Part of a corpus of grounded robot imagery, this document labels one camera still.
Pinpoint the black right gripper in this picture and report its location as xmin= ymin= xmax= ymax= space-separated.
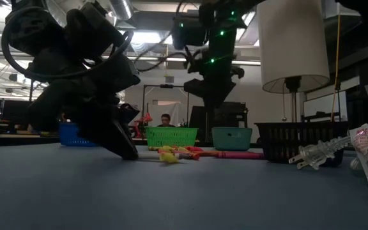
xmin=183 ymin=60 xmax=245 ymax=112

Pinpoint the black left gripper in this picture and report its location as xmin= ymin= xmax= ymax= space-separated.
xmin=27 ymin=60 xmax=140 ymax=160

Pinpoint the white crayon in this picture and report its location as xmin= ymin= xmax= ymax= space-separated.
xmin=138 ymin=152 xmax=201 ymax=161

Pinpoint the blue plastic basket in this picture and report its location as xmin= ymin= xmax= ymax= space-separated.
xmin=58 ymin=123 xmax=98 ymax=148

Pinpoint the pink crayon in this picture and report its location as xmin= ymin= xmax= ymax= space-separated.
xmin=215 ymin=151 xmax=265 ymax=160

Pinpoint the black cabinet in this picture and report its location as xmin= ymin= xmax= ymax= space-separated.
xmin=188 ymin=102 xmax=249 ymax=143

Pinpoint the red desk lamp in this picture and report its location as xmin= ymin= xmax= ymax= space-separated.
xmin=134 ymin=112 xmax=153 ymax=137

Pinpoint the teal plastic basket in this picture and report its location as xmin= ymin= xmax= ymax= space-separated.
xmin=211 ymin=126 xmax=254 ymax=151

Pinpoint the person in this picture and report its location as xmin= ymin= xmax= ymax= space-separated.
xmin=157 ymin=113 xmax=176 ymax=128

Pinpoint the green plastic basket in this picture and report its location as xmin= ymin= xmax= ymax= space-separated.
xmin=144 ymin=126 xmax=199 ymax=148

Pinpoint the black plastic basket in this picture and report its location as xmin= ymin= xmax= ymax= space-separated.
xmin=254 ymin=121 xmax=349 ymax=169

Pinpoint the white lamp shade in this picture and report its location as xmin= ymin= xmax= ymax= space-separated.
xmin=256 ymin=0 xmax=331 ymax=123

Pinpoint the whiteboard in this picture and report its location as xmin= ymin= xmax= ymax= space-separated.
xmin=303 ymin=90 xmax=348 ymax=121

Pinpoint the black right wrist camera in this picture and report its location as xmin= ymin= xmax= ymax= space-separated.
xmin=230 ymin=65 xmax=245 ymax=79

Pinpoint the black metal frame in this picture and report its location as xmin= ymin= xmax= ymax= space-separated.
xmin=141 ymin=84 xmax=191 ymax=128

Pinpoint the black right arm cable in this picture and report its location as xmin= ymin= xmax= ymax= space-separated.
xmin=135 ymin=1 xmax=204 ymax=73

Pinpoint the metal lamp pull chain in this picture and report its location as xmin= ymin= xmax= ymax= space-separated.
xmin=281 ymin=92 xmax=289 ymax=121

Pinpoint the black aluminium table frame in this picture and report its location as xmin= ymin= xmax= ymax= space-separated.
xmin=0 ymin=135 xmax=258 ymax=150

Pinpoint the clear white lamp cord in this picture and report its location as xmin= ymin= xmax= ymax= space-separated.
xmin=288 ymin=136 xmax=368 ymax=192

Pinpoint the yellow hanging cable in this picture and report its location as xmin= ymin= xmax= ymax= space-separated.
xmin=330 ymin=15 xmax=342 ymax=122

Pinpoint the silver ceiling duct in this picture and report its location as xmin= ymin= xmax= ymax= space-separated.
xmin=109 ymin=0 xmax=134 ymax=20

